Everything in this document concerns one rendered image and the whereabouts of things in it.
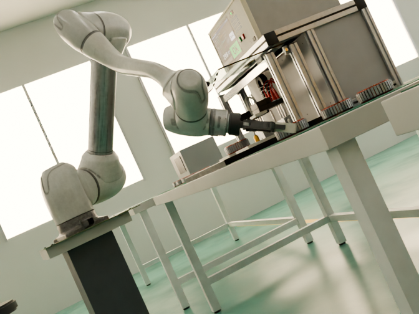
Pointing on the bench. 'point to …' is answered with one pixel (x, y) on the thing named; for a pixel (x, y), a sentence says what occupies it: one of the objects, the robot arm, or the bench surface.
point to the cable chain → (262, 83)
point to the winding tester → (265, 17)
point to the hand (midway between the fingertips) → (290, 129)
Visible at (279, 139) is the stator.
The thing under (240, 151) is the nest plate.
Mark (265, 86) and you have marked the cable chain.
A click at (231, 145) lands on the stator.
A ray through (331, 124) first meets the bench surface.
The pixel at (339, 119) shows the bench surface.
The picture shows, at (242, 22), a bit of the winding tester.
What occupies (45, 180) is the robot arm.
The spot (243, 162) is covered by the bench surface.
